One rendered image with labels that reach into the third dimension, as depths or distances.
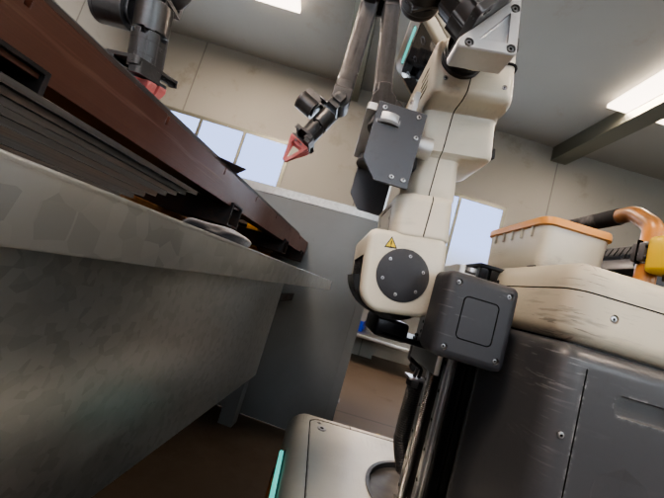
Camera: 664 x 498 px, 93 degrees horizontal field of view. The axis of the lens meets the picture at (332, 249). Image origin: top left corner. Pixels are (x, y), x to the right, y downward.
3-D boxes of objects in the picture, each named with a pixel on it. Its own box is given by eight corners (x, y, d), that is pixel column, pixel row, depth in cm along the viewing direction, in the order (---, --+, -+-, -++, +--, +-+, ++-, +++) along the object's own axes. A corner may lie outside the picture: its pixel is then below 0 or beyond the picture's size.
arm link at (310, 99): (349, 94, 94) (346, 110, 103) (320, 69, 94) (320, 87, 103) (322, 122, 93) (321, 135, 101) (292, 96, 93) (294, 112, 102)
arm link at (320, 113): (338, 113, 95) (337, 123, 101) (321, 98, 95) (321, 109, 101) (323, 128, 94) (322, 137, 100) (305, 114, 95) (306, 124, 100)
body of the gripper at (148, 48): (102, 58, 52) (110, 12, 51) (148, 85, 62) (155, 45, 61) (135, 66, 51) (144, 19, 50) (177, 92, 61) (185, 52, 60)
